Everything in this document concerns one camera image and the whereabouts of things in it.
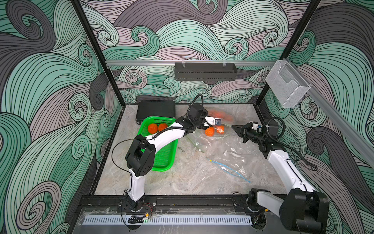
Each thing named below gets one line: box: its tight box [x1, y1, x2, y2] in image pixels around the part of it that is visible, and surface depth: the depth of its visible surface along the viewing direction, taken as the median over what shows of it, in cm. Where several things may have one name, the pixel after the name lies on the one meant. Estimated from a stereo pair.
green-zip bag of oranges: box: [187, 106, 235, 154], surface depth 100 cm
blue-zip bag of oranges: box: [206, 147, 253, 184], surface depth 87 cm
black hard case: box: [135, 100, 176, 124], surface depth 113 cm
